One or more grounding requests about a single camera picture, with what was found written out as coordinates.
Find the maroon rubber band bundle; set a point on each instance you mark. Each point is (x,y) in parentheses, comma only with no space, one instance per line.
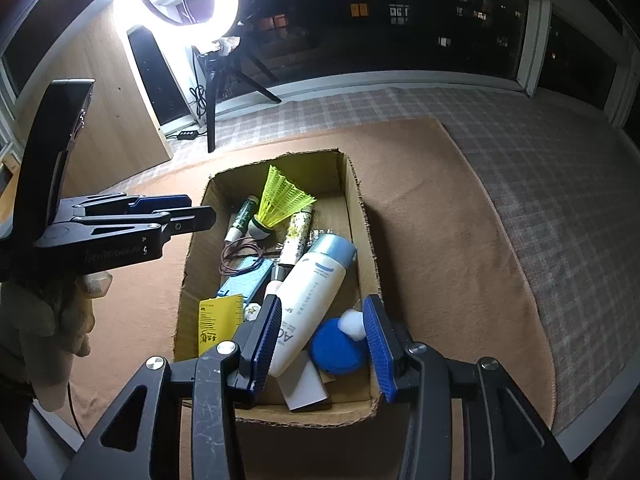
(222,262)

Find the yellow patterned tube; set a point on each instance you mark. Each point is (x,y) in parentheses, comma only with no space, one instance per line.
(299,235)

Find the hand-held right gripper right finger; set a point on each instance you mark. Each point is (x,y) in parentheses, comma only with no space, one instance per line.
(377,355)

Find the cardboard box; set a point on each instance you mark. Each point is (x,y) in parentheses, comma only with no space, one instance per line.
(200,260)

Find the pink bottle with grey cap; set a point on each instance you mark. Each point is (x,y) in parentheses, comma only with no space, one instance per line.
(272,290)

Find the wooden board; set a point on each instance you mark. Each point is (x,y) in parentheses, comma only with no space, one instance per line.
(110,125)

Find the white usb charger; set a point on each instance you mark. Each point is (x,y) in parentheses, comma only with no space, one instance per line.
(305,385)

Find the blue phone stand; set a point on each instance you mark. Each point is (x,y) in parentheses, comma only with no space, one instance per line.
(245,282)

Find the white framed dark panel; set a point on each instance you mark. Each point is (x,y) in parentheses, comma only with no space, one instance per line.
(150,75)

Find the person's left hand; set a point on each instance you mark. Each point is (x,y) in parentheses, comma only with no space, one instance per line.
(45,310)

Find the black tripod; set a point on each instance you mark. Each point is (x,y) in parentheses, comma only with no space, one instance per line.
(212,110)

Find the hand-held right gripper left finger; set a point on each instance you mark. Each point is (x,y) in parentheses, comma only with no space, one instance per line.
(262,345)

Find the white bottle with blue cap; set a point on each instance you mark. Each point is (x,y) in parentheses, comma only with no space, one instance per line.
(310,290)

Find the yellow notebook with ruler edge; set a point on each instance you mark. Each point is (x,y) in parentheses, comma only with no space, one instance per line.
(215,325)

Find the yellow plastic shuttlecock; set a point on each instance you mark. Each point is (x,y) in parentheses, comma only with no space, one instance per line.
(282,195)

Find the green tube with white cap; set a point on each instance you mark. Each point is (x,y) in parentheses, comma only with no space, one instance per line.
(245,217)

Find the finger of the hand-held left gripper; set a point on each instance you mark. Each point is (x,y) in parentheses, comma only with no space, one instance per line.
(190,220)
(160,202)

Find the white colourful patterned pack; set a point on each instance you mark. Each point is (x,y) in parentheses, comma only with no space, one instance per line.
(252,311)

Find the plaid tablecloth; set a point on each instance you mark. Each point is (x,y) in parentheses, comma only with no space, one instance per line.
(550,170)

